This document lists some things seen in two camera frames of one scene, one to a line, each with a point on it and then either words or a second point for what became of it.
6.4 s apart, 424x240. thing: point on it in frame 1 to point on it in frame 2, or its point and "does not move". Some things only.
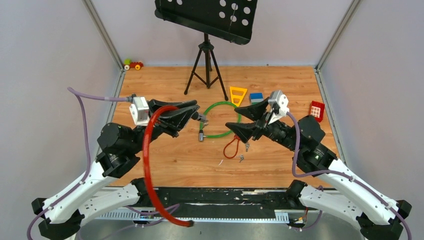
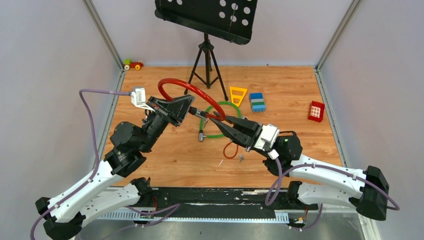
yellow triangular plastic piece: x=237 y=94 does not move
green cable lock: x=201 y=133 does not move
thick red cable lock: x=146 y=168 to x=192 y=111
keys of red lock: x=205 y=123 does not move
